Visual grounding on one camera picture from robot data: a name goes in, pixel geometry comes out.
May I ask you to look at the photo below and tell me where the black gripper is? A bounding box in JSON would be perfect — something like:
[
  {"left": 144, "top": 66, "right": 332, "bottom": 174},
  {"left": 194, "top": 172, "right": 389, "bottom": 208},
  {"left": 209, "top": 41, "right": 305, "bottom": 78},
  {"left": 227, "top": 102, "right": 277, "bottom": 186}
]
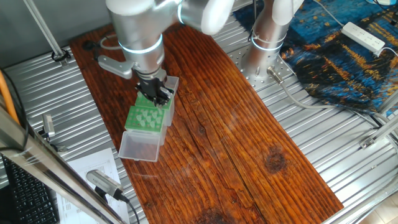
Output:
[{"left": 136, "top": 75, "right": 175, "bottom": 108}]

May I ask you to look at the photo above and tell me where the clear box green tip rack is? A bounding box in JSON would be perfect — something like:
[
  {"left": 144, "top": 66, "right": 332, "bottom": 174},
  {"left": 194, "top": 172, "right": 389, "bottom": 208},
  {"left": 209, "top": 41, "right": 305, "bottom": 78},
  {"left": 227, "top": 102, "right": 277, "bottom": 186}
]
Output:
[
  {"left": 118, "top": 105, "right": 168, "bottom": 163},
  {"left": 134, "top": 75, "right": 180, "bottom": 128}
]

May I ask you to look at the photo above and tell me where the brown wooden board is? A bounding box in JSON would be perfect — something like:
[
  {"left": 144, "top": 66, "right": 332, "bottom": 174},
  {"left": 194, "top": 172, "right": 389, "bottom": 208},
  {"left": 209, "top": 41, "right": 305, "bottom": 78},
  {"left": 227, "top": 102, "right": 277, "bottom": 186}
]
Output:
[{"left": 70, "top": 4, "right": 345, "bottom": 224}]

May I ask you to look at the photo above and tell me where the white printed paper sheet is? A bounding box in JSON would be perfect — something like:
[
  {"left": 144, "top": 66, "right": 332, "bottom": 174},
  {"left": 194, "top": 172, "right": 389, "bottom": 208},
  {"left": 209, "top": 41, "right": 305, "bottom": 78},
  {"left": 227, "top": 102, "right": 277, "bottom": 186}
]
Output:
[{"left": 55, "top": 147, "right": 130, "bottom": 224}]

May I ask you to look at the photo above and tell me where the small grey mounted device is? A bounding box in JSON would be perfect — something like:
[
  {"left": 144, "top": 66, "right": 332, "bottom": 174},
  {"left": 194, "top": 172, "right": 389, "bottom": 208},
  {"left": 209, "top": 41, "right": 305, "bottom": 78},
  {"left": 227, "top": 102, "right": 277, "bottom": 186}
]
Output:
[{"left": 39, "top": 113, "right": 68, "bottom": 153}]

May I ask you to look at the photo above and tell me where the thin silver rod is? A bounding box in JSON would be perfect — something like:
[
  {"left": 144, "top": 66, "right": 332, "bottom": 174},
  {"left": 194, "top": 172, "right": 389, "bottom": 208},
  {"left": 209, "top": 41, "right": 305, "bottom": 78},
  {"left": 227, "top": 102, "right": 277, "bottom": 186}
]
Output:
[{"left": 23, "top": 0, "right": 65, "bottom": 59}]

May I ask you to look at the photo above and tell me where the orange tube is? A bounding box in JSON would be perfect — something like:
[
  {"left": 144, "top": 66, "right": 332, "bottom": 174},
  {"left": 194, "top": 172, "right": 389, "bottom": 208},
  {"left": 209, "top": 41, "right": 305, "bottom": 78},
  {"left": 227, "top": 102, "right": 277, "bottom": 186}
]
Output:
[{"left": 0, "top": 70, "right": 19, "bottom": 125}]

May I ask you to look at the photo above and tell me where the black computer keyboard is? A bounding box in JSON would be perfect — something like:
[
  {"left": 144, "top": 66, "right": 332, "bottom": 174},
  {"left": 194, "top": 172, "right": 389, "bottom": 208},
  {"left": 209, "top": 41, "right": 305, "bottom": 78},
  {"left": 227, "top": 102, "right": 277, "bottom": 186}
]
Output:
[{"left": 1, "top": 155, "right": 60, "bottom": 224}]

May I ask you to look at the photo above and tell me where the blue painted cloth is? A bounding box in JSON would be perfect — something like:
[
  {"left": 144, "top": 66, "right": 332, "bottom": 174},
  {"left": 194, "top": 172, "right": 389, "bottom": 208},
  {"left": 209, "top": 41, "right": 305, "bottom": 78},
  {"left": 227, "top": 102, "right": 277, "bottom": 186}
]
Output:
[{"left": 233, "top": 0, "right": 398, "bottom": 114}]

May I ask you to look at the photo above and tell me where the white power strip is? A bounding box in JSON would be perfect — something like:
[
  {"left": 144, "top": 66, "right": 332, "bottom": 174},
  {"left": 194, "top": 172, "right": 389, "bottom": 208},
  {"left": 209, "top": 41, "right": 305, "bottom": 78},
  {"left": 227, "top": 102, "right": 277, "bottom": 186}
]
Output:
[{"left": 341, "top": 21, "right": 386, "bottom": 54}]

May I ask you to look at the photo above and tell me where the silver camera mount bracket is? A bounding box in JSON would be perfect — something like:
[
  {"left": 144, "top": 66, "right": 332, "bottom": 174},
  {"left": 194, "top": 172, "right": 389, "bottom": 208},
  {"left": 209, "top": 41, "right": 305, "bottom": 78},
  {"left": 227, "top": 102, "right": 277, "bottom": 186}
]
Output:
[{"left": 97, "top": 55, "right": 137, "bottom": 80}]

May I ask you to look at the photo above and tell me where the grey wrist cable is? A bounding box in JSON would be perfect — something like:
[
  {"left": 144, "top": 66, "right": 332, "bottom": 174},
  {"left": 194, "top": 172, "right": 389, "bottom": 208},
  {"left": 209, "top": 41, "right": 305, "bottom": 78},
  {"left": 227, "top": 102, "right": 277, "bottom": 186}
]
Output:
[{"left": 99, "top": 34, "right": 124, "bottom": 51}]

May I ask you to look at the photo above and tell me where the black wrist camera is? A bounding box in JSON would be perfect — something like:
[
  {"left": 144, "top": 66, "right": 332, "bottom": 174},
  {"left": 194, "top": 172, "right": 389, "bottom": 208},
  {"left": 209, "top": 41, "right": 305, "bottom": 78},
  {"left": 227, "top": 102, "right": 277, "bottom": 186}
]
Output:
[{"left": 81, "top": 40, "right": 99, "bottom": 53}]

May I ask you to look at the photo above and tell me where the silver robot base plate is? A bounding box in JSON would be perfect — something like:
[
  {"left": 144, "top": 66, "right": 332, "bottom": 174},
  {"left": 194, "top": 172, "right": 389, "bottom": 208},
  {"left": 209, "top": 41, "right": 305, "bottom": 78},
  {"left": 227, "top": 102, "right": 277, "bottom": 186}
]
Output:
[{"left": 228, "top": 46, "right": 296, "bottom": 93}]

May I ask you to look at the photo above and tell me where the silver exterior camera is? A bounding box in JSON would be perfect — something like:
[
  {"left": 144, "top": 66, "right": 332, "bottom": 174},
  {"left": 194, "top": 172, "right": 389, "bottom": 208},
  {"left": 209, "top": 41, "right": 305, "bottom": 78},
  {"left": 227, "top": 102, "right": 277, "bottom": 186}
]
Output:
[{"left": 86, "top": 169, "right": 125, "bottom": 202}]

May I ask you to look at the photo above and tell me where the black exterior camera cable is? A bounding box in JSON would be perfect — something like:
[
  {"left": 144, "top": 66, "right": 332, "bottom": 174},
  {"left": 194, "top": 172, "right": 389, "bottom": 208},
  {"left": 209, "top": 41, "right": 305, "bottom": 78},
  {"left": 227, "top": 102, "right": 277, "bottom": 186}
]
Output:
[{"left": 119, "top": 192, "right": 141, "bottom": 224}]

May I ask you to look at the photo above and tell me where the black cable loop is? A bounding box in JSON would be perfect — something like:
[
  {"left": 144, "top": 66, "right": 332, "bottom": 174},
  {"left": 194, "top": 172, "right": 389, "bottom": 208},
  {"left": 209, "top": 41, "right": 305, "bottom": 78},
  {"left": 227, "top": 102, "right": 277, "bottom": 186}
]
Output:
[{"left": 51, "top": 49, "right": 72, "bottom": 62}]

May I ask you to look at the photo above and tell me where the grey base cable with connector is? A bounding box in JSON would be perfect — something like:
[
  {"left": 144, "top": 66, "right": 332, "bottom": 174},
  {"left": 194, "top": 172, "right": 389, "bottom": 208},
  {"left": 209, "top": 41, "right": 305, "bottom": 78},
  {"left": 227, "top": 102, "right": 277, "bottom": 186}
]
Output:
[{"left": 266, "top": 65, "right": 386, "bottom": 128}]

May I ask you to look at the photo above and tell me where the black base cable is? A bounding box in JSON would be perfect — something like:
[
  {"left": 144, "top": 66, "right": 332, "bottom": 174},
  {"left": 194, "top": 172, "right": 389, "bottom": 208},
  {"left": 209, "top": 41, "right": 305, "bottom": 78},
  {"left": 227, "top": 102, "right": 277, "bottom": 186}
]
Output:
[{"left": 248, "top": 0, "right": 261, "bottom": 43}]

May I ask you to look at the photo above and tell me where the aluminium frame bar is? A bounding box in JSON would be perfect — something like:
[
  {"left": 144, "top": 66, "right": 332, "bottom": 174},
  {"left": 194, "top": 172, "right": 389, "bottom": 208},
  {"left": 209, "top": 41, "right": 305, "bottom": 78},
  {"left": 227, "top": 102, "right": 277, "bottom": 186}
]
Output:
[{"left": 0, "top": 105, "right": 125, "bottom": 224}]

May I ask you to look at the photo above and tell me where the white power cable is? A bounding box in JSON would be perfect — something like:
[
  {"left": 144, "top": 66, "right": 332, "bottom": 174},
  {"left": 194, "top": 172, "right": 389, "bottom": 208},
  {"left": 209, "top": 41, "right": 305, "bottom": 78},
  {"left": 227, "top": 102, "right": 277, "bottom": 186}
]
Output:
[{"left": 312, "top": 0, "right": 345, "bottom": 27}]

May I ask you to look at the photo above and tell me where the aluminium frame rail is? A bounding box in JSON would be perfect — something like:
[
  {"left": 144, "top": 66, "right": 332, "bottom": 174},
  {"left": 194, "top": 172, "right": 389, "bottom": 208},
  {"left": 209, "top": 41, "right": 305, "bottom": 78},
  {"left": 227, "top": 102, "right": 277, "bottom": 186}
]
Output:
[{"left": 359, "top": 90, "right": 398, "bottom": 150}]

